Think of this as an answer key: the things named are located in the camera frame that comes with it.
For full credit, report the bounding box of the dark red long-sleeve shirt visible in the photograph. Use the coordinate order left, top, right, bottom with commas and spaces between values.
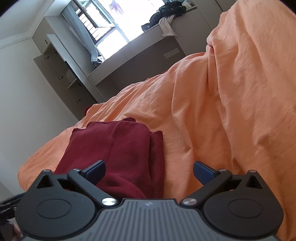
55, 118, 165, 199

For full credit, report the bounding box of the tall grey wardrobe right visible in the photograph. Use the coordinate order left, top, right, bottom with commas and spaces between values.
194, 0, 236, 30

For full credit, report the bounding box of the white garment hanging off ledge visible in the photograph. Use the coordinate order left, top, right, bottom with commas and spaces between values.
159, 15, 177, 37

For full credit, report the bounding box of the left blue-grey curtain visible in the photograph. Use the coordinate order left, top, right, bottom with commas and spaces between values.
61, 3, 102, 68

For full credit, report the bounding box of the wall socket plate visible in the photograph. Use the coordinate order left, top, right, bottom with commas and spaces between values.
164, 48, 180, 59

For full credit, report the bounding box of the purple garment outside window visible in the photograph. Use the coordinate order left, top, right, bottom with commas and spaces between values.
109, 0, 123, 14

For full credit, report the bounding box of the red object on floor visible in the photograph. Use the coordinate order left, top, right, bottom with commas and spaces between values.
84, 106, 91, 116

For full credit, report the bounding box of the window with open sash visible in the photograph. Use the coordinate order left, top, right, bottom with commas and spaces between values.
71, 0, 166, 62

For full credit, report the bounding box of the orange duvet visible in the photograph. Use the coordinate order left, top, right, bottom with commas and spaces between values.
17, 0, 296, 241

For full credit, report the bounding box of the pile of dark clothes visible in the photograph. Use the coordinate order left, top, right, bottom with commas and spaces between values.
141, 1, 186, 32

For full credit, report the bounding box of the grey window seat desk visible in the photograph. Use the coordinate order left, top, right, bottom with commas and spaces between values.
89, 9, 212, 100

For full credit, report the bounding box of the open grey wardrobe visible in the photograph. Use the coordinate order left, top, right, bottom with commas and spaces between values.
33, 16, 105, 120

